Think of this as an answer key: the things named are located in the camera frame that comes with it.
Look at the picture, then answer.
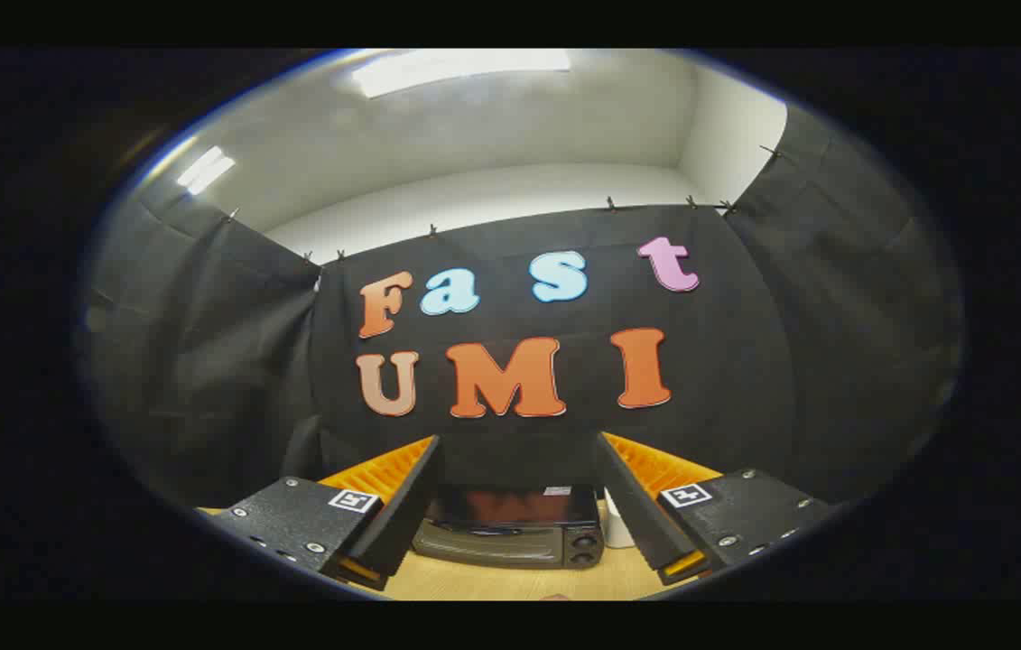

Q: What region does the black toaster oven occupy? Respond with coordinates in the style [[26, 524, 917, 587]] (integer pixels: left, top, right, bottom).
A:
[[411, 485, 606, 570]]

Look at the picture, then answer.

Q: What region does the large ceiling light panel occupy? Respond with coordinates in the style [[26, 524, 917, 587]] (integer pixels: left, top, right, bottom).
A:
[[352, 50, 571, 98]]

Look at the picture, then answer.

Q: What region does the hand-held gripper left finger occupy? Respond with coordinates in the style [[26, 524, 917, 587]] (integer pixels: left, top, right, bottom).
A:
[[203, 435, 444, 592]]

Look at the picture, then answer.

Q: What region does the white toaster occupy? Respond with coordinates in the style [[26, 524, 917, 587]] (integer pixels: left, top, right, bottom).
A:
[[605, 487, 636, 549]]

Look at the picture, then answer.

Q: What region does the small ceiling light panel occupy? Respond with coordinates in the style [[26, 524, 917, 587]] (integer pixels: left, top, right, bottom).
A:
[[176, 146, 237, 195]]

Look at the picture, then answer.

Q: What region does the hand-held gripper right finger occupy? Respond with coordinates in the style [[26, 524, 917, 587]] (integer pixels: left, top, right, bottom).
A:
[[596, 432, 836, 586]]

